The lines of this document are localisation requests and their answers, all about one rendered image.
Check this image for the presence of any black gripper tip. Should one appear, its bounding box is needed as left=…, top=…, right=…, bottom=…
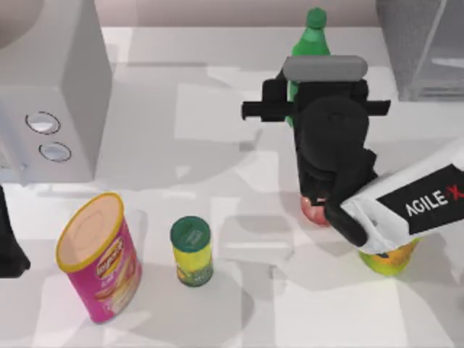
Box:
left=0, top=183, right=32, bottom=281

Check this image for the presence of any green bottle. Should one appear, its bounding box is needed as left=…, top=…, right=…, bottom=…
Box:
left=285, top=7, right=332, bottom=128

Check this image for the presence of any pink can with yellow rim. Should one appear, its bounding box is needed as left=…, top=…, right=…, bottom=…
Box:
left=54, top=191, right=144, bottom=325

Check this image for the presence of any large microwave knob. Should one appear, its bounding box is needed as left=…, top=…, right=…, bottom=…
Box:
left=25, top=111, right=62, bottom=136

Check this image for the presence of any pale microwave oven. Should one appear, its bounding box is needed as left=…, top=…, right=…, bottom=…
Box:
left=0, top=0, right=114, bottom=186

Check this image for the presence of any green-lidded yellow can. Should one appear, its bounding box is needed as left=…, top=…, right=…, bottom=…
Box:
left=170, top=215, right=215, bottom=289

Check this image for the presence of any small microwave knob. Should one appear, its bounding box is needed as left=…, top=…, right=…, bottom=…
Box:
left=38, top=141, right=73, bottom=162

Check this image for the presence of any grey cabinet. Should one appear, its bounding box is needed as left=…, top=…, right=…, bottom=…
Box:
left=374, top=0, right=464, bottom=103

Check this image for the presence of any red rounded object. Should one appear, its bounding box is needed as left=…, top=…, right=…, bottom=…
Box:
left=300, top=195, right=333, bottom=228

